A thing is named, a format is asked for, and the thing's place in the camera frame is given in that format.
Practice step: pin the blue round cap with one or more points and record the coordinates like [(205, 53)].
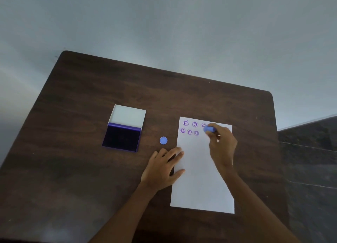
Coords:
[(163, 140)]

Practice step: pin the person's right hand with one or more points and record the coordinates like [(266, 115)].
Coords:
[(225, 148)]

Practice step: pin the person's left middle finger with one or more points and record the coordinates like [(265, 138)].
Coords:
[(172, 153)]

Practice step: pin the person's left little finger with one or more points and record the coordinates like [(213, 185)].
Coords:
[(153, 157)]

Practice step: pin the person's right forearm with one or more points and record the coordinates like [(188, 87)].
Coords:
[(254, 206)]

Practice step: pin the person's right thumb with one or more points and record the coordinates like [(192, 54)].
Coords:
[(213, 138)]

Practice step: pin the person's left thumb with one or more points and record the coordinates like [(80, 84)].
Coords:
[(179, 174)]

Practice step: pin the person's left hand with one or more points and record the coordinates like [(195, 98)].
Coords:
[(159, 173)]

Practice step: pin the person's left forearm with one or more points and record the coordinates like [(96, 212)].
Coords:
[(123, 215)]

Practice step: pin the blue round stamp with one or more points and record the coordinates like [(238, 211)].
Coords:
[(208, 129)]

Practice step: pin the white paper sheet purple stamps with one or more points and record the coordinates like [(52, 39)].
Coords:
[(201, 182)]

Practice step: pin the open purple ink pad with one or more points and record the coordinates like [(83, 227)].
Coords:
[(123, 134)]

